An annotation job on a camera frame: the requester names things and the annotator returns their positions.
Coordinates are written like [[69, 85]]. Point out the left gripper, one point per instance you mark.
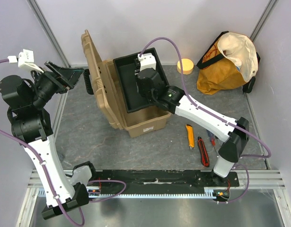
[[70, 74]]

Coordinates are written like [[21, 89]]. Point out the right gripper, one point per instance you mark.
[[137, 65]]

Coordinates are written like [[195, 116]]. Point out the black tool box tray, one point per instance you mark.
[[125, 69]]

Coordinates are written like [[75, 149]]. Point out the tan plastic tool box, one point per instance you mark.
[[106, 87]]

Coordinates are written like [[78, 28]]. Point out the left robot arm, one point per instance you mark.
[[31, 128]]

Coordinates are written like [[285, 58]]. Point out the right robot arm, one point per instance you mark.
[[230, 131]]

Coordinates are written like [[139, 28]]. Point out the yellow round sponge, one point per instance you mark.
[[186, 64]]

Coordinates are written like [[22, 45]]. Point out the yellow utility knife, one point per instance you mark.
[[190, 136]]

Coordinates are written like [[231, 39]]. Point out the blue and red screwdriver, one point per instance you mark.
[[211, 137]]

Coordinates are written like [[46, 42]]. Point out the yellow and cream tote bag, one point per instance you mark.
[[230, 62]]

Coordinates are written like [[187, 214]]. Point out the red and black utility knife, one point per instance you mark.
[[203, 152]]

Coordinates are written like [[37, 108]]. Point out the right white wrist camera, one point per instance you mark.
[[147, 61]]

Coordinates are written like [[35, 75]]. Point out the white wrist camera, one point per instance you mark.
[[147, 61], [25, 60]]

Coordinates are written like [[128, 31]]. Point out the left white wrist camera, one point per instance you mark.
[[25, 60]]

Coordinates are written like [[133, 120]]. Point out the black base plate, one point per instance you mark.
[[162, 181]]

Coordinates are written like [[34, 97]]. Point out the slotted cable duct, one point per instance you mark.
[[207, 194]]

